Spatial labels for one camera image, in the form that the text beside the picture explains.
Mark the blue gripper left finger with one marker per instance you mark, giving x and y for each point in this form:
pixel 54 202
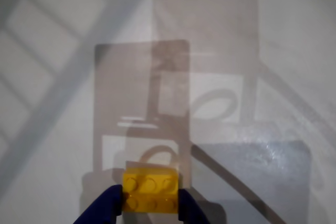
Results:
pixel 105 205

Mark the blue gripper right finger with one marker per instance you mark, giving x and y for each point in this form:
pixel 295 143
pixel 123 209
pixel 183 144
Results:
pixel 189 208

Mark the yellow lego brick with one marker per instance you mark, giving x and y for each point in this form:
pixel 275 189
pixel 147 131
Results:
pixel 149 190

